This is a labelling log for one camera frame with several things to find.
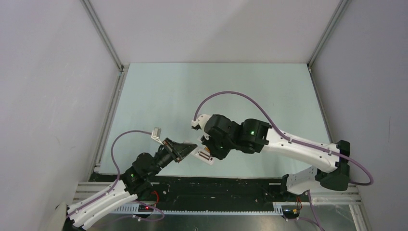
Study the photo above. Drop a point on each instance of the right controller board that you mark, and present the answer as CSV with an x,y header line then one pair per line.
x,y
291,213

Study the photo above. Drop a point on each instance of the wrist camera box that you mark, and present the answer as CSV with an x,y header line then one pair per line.
x,y
200,122
155,135

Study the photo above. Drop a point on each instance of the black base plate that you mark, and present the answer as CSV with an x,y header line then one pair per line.
x,y
200,194

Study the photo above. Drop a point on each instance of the left aluminium frame post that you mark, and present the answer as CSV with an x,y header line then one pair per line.
x,y
119,81

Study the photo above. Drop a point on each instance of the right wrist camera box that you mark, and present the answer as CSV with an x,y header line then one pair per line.
x,y
200,122

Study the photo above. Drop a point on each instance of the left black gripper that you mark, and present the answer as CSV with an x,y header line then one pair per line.
x,y
182,149

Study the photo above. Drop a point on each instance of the aluminium frame post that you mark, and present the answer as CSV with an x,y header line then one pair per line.
x,y
119,81
328,31

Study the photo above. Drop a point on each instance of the left controller board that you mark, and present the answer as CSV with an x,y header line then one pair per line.
x,y
145,208

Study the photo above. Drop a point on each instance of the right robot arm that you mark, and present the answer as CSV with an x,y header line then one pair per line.
x,y
326,169

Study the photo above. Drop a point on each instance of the right aluminium frame post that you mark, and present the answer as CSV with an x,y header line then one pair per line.
x,y
328,31

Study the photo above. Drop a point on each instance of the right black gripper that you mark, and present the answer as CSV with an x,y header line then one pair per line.
x,y
220,154

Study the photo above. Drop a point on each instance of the white remote control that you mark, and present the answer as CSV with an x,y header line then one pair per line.
x,y
201,154

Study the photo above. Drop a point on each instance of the white battery cover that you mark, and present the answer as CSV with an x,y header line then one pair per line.
x,y
203,140

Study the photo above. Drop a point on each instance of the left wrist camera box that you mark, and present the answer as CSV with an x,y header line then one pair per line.
x,y
155,135

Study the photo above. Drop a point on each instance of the aluminium frame rail front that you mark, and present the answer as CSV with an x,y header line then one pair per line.
x,y
320,196

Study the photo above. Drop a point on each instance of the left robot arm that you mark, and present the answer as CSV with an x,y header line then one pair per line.
x,y
133,184

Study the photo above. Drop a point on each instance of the controller board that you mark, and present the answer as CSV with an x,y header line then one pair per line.
x,y
291,213
145,208

